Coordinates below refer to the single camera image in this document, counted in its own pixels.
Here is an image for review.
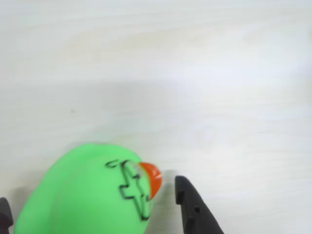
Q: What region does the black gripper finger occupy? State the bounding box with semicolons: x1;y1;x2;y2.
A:
0;197;15;234
175;175;225;234

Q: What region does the green rubber duck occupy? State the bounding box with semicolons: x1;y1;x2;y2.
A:
13;143;163;234

